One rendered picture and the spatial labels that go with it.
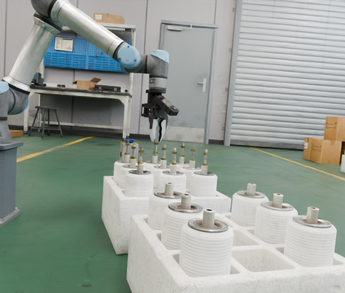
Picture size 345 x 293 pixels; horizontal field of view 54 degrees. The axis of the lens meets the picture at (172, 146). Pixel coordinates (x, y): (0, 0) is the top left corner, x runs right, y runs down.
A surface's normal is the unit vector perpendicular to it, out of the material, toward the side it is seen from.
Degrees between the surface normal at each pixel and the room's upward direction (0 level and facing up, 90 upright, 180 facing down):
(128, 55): 90
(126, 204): 90
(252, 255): 90
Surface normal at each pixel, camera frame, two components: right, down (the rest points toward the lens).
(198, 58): 0.04, 0.09
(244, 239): -0.94, -0.04
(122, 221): 0.32, 0.11
